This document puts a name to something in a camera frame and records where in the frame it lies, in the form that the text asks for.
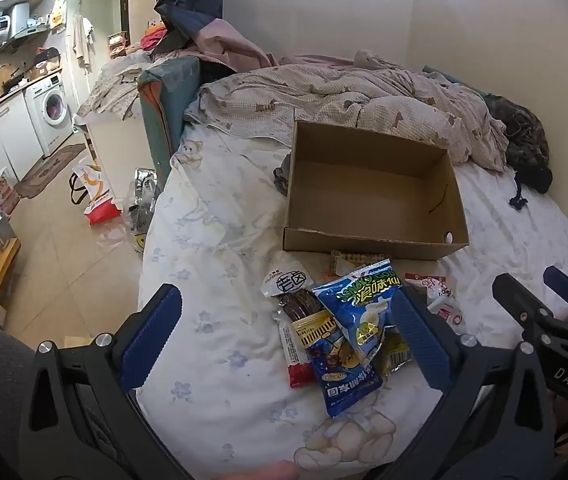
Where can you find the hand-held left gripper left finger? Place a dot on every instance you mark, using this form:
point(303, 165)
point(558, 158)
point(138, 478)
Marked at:
point(151, 340)

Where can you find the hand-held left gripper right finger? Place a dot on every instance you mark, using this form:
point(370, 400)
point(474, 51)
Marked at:
point(421, 345)

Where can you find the yellow snack bag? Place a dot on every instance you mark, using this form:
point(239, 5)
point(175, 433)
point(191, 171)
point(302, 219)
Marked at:
point(397, 352)

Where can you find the white packet with red edge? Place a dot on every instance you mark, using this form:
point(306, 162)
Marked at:
point(438, 297)

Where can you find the blue puffed snack bag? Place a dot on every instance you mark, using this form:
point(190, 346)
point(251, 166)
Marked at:
point(358, 310)

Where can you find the blue cartoon snack packet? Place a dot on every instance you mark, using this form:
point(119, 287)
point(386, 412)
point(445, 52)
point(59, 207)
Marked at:
point(346, 385)

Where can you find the yellow striped snack packet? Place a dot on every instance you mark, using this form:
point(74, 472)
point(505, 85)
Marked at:
point(316, 330)

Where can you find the white and red bar packet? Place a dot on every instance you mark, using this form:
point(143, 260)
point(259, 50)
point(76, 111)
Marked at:
point(296, 365)

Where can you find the dark sausage packet white top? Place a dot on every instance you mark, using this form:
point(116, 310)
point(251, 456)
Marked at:
point(291, 295)

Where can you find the cardboard box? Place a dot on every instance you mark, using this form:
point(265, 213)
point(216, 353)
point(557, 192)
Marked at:
point(368, 195)

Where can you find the tan wafer packet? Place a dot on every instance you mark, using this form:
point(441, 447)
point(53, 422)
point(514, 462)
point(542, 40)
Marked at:
point(351, 261)

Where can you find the white floral bedsheet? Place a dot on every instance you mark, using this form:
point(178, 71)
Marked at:
point(224, 240)

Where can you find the silver foil bag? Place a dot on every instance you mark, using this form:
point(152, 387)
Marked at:
point(143, 205)

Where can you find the dark patterned cloth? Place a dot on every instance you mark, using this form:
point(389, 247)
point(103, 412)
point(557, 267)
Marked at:
point(523, 135)

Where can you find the white and red shopping bag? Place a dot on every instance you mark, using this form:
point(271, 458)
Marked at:
point(95, 192)

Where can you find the brown floor rug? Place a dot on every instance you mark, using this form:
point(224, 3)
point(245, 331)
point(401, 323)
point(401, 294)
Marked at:
point(49, 170)

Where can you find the grey cloth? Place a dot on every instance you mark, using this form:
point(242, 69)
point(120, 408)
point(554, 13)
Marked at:
point(283, 172)

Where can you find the teal cushion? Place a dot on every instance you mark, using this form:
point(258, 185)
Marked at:
point(166, 105)

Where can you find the white kitchen cabinet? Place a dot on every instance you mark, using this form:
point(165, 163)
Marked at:
point(6, 135)

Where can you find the white washing machine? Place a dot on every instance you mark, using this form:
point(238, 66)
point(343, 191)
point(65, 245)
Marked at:
point(50, 110)

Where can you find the patterned bedding pile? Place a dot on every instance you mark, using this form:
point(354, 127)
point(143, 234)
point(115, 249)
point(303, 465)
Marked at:
point(114, 85)

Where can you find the beige bear print quilt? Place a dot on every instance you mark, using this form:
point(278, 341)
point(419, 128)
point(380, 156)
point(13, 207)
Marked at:
point(339, 95)

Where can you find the pink cloth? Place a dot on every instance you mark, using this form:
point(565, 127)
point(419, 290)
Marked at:
point(229, 52)

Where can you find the hanging white towel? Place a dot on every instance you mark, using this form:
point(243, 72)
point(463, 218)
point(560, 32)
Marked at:
point(83, 37)

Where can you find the dark hanging jacket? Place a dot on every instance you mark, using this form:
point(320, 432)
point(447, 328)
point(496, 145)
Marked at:
point(189, 0)

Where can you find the white water heater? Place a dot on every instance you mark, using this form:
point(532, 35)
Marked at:
point(1, 22)

